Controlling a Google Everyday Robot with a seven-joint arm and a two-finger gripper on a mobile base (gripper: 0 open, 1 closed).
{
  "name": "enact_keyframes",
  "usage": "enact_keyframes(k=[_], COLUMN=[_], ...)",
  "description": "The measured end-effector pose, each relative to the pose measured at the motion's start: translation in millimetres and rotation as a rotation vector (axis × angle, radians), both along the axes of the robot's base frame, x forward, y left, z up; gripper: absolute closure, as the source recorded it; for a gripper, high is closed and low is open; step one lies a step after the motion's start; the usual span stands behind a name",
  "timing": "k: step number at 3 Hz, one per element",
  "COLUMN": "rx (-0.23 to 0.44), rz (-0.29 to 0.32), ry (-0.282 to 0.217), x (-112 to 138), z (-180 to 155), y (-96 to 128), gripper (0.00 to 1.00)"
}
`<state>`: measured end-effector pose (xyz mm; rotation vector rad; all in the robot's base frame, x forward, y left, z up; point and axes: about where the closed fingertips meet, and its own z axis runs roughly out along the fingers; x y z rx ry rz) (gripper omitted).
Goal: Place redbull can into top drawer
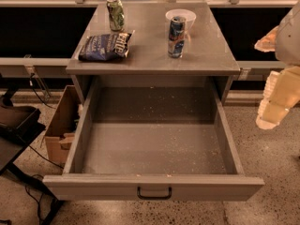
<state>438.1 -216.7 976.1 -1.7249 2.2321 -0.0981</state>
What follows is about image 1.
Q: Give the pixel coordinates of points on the green soda can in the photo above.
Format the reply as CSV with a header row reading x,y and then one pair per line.
x,y
116,15

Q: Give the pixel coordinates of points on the black drawer handle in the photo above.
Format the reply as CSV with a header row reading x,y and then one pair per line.
x,y
154,194

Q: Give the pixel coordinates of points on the blue redbull can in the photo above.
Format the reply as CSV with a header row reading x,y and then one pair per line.
x,y
176,38

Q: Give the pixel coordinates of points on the open grey top drawer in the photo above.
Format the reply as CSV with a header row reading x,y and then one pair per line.
x,y
153,133

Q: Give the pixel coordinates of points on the blue chip bag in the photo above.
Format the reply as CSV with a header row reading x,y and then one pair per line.
x,y
105,47

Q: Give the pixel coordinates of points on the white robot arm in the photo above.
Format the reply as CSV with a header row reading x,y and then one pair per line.
x,y
287,48

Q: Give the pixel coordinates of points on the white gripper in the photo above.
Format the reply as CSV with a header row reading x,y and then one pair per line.
x,y
289,42

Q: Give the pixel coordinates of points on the brown cardboard box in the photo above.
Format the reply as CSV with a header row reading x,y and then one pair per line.
x,y
62,124

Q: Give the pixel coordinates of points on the black chair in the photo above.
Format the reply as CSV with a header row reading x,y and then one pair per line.
x,y
19,127

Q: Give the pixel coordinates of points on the white plastic bowl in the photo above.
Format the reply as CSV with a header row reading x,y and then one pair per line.
x,y
189,15

